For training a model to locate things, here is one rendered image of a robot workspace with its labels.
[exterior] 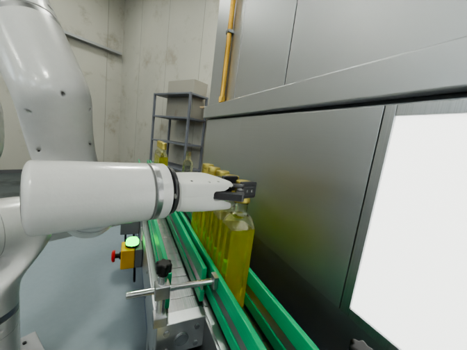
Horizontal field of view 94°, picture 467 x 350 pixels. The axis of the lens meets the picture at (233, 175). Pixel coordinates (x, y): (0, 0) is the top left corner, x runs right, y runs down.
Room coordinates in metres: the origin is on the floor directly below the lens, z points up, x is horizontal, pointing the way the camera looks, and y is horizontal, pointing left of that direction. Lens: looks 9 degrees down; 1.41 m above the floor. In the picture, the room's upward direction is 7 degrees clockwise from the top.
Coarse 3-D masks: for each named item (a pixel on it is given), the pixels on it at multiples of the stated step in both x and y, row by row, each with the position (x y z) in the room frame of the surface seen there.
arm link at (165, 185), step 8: (152, 168) 0.30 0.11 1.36; (160, 168) 0.31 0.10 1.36; (160, 176) 0.29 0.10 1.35; (168, 176) 0.30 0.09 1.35; (160, 184) 0.29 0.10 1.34; (168, 184) 0.30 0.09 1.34; (160, 192) 0.28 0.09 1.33; (168, 192) 0.29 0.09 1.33; (160, 200) 0.28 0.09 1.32; (168, 200) 0.29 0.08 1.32; (160, 208) 0.29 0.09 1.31; (168, 208) 0.30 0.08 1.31; (152, 216) 0.29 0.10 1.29; (160, 216) 0.30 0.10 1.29
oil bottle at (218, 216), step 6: (216, 210) 0.49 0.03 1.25; (222, 210) 0.47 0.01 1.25; (228, 210) 0.47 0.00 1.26; (216, 216) 0.48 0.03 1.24; (222, 216) 0.46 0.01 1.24; (216, 222) 0.48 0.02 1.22; (216, 228) 0.48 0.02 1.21; (216, 234) 0.47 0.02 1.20; (210, 240) 0.50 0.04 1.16; (216, 240) 0.47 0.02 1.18; (210, 246) 0.50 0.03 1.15; (216, 246) 0.47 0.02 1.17; (210, 252) 0.49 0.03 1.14; (216, 252) 0.46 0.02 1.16; (216, 258) 0.46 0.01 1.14; (216, 264) 0.46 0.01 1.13
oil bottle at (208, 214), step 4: (208, 212) 0.53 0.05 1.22; (212, 212) 0.52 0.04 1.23; (208, 216) 0.53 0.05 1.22; (212, 216) 0.52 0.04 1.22; (204, 220) 0.55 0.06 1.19; (208, 220) 0.53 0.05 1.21; (204, 224) 0.55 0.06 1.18; (208, 224) 0.52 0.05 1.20; (204, 228) 0.55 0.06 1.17; (208, 228) 0.52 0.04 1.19; (204, 232) 0.55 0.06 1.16; (208, 232) 0.52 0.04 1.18; (204, 236) 0.54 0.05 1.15; (208, 236) 0.52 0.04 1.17; (204, 240) 0.54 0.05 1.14; (208, 240) 0.52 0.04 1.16; (204, 244) 0.54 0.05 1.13; (208, 244) 0.52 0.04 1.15; (208, 248) 0.52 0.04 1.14
